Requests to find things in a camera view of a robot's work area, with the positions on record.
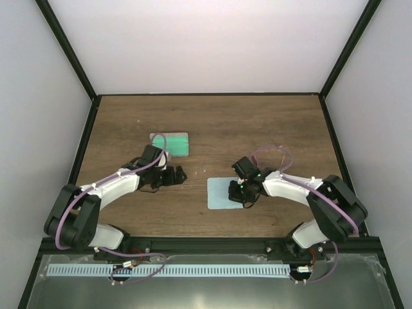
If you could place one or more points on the grey green glasses case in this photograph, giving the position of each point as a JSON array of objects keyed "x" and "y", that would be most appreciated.
[{"x": 177, "y": 144}]

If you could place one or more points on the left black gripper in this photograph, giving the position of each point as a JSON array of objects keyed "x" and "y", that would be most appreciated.
[{"x": 170, "y": 179}]

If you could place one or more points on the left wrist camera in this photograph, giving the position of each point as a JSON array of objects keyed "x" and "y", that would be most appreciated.
[{"x": 164, "y": 160}]

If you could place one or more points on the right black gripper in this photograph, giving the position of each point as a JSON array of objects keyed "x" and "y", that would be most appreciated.
[{"x": 234, "y": 196}]

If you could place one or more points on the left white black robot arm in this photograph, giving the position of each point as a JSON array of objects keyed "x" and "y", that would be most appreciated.
[{"x": 73, "y": 220}]

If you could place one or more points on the light blue cleaning cloth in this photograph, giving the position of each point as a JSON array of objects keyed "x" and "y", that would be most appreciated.
[{"x": 218, "y": 194}]

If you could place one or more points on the light blue slotted cable duct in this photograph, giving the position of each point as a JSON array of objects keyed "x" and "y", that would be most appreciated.
[{"x": 101, "y": 270}]

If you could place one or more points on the black mounting rail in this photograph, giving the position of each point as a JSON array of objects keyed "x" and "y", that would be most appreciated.
[{"x": 274, "y": 248}]

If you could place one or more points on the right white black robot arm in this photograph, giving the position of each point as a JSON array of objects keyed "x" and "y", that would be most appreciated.
[{"x": 337, "y": 212}]

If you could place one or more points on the pink sunglasses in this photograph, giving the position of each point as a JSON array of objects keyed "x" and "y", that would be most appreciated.
[{"x": 286, "y": 162}]

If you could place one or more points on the metal front plate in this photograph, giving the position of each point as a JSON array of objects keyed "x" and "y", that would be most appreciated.
[{"x": 349, "y": 281}]

